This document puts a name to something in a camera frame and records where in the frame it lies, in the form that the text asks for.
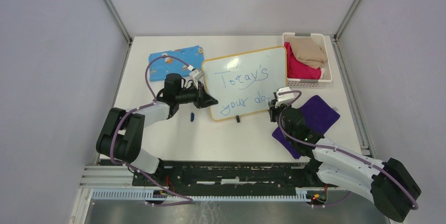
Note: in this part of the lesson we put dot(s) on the purple cloth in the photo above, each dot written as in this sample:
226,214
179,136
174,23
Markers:
318,116

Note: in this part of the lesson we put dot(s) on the white slotted cable duct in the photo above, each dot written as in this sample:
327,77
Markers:
159,195

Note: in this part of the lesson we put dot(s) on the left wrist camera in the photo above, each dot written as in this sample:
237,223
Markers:
195,75

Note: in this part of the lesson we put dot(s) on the white plastic basket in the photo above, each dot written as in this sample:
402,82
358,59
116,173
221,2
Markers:
326,71

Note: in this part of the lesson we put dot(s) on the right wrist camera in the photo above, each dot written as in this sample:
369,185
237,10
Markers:
283,95

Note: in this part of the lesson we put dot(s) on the red cloth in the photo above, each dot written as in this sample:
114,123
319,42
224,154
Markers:
298,70

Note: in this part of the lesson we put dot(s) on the beige cloth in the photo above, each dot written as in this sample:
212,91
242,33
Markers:
308,52

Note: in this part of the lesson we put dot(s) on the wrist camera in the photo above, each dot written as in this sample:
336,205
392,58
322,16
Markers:
195,75
283,95

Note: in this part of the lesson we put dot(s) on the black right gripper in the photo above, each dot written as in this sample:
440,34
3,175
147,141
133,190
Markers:
273,109

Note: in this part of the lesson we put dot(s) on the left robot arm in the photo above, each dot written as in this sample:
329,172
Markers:
121,136

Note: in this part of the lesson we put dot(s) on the yellow framed whiteboard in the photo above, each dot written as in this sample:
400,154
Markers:
244,83

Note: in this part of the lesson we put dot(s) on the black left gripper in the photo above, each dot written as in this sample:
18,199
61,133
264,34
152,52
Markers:
203,99

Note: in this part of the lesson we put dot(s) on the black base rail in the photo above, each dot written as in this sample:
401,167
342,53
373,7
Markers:
218,178

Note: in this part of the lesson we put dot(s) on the blue cartoon cloth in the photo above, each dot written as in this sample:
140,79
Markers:
159,69

